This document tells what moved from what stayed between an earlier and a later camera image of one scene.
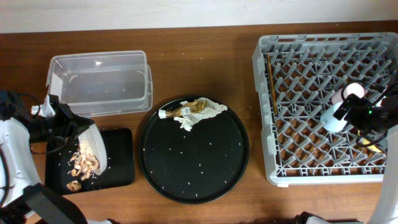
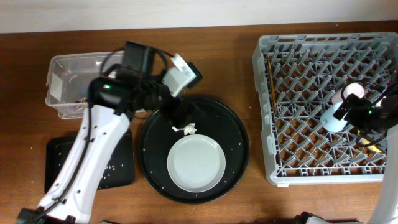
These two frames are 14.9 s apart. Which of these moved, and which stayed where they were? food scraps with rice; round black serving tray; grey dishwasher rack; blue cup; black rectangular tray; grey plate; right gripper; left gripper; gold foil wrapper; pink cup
Moved: left gripper; food scraps with rice; grey plate; gold foil wrapper
Stayed: pink cup; round black serving tray; black rectangular tray; right gripper; grey dishwasher rack; blue cup
